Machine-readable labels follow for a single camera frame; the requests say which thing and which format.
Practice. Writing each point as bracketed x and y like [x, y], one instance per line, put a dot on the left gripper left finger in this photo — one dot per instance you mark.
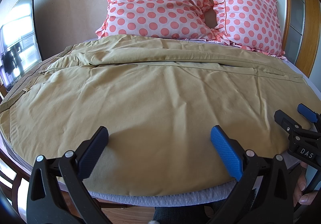
[45, 202]

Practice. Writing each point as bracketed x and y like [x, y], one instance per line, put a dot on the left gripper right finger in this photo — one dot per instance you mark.
[262, 193]

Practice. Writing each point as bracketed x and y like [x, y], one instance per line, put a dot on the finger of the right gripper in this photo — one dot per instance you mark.
[307, 113]

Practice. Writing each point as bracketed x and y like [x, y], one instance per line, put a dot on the khaki tan pants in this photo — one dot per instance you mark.
[150, 103]

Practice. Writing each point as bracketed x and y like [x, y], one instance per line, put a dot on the person's right hand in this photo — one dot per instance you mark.
[298, 196]

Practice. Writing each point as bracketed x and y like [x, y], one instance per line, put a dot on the grey bed mattress sheet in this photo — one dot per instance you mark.
[160, 196]

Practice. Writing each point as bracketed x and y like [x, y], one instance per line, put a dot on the wooden framed door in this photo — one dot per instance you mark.
[300, 25]

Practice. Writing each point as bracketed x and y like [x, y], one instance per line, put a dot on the right polka dot pillow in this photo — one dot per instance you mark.
[248, 24]

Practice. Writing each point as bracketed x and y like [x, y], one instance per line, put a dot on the polka dot pillow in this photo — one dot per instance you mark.
[248, 24]
[174, 19]

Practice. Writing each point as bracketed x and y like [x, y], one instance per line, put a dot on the black flat screen television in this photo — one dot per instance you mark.
[19, 44]

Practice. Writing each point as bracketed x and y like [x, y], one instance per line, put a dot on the left polka dot pillow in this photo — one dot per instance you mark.
[174, 19]

